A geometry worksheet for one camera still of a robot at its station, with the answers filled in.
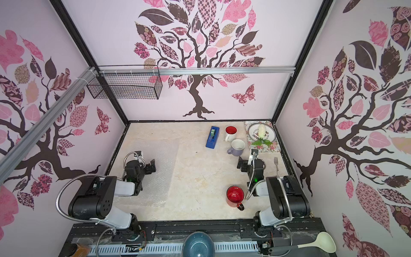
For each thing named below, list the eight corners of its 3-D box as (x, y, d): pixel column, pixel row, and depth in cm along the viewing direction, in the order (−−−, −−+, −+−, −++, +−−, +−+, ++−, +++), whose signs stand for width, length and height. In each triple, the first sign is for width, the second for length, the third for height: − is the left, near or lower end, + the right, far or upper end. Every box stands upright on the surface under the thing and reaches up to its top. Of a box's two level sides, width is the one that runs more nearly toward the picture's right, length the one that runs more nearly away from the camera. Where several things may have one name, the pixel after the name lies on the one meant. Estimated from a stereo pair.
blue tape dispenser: (206, 147, 107) (206, 141, 102) (211, 131, 117) (211, 125, 111) (214, 148, 107) (214, 143, 101) (218, 133, 116) (219, 127, 111)
